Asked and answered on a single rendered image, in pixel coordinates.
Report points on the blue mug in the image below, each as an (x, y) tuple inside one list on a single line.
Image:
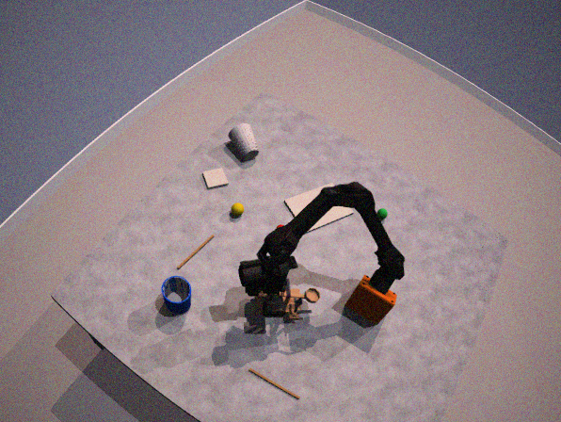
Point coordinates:
[(177, 294)]

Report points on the yellow ball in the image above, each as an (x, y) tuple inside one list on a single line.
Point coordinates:
[(237, 209)]

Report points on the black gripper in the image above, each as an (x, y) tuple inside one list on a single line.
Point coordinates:
[(274, 306)]

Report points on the beige flat square tile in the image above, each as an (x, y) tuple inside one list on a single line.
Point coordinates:
[(215, 178)]

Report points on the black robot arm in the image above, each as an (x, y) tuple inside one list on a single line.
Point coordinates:
[(282, 242)]

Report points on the beige flat rectangular panel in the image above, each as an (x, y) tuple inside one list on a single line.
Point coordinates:
[(297, 203)]

